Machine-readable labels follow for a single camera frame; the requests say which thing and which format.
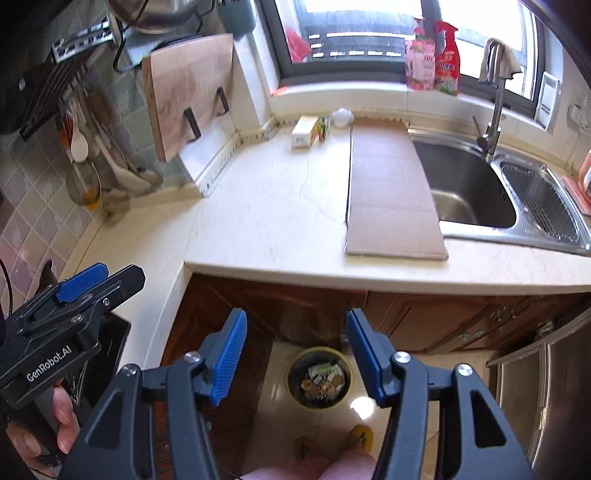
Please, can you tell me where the stainless steel appliance door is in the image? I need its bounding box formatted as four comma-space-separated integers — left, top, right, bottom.
487, 314, 591, 480

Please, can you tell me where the stainless steel double sink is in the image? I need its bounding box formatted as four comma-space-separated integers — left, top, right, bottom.
409, 129, 591, 257

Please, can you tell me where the white rectangular holder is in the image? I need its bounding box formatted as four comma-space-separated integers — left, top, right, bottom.
536, 71, 561, 134

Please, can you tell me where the black wire rack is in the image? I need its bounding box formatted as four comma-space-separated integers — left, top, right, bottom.
113, 9, 229, 144

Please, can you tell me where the person's left hand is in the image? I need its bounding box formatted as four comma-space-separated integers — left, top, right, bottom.
7, 385, 81, 472

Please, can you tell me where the pink tray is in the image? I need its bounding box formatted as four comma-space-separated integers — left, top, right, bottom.
562, 174, 591, 206

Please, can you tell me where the steel knife rack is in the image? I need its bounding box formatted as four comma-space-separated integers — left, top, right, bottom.
51, 16, 114, 63

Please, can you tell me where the red cloth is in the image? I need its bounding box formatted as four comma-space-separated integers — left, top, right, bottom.
285, 27, 311, 63

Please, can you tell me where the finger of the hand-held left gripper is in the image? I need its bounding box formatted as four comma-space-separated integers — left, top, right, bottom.
14, 265, 146, 352
7, 263, 112, 335

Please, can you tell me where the black slatted rack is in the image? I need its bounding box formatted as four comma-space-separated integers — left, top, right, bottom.
18, 55, 90, 141

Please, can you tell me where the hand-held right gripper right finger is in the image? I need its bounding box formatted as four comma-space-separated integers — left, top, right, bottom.
346, 308, 536, 480

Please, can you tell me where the steel kitchen faucet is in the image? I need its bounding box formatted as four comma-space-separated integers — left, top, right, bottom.
473, 38, 509, 162

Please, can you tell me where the white ladle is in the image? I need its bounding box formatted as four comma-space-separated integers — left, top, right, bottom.
97, 134, 164, 192

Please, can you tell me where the grey-blue utensil holder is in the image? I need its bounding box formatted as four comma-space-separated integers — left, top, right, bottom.
217, 0, 257, 38

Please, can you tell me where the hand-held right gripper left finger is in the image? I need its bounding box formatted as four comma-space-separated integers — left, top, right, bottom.
67, 308, 247, 480

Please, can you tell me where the white cardboard box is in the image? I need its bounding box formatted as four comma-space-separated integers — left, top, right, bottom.
291, 115, 324, 149

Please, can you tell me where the round dark trash bin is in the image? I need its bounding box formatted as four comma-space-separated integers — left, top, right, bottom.
286, 347, 352, 409

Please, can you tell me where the white hanging spoon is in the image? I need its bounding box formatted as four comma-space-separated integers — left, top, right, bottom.
70, 104, 89, 163

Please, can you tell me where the metal mesh strainer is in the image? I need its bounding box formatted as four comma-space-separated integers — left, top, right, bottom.
66, 161, 101, 206

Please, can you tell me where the stainless steel pot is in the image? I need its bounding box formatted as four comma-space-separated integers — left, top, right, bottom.
107, 0, 197, 33

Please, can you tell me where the wooden cutting board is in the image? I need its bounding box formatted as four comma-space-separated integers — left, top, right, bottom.
141, 33, 235, 162

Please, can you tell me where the brown wooden cabinet door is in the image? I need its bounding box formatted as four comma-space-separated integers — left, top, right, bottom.
489, 295, 591, 352
185, 277, 368, 352
365, 293, 504, 354

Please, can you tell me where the red spray bottle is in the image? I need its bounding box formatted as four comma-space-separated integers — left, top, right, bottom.
434, 21, 461, 96

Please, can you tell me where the grey dish cloth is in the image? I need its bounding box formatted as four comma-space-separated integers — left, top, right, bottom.
480, 41, 522, 84

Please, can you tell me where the brown cardboard sheet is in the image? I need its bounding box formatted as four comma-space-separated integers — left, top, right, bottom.
344, 117, 450, 260

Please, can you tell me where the yellow slipper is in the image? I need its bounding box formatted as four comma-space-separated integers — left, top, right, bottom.
295, 436, 319, 460
349, 425, 374, 450

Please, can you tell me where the dark framed window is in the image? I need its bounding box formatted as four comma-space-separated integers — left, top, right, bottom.
259, 0, 546, 112

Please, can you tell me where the wire drain basket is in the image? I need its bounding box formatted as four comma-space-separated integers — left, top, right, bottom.
501, 162, 580, 244

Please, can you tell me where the black gas stove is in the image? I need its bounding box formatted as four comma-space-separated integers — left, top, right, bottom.
39, 261, 132, 409

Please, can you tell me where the white dish brush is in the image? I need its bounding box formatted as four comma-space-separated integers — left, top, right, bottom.
104, 189, 130, 213

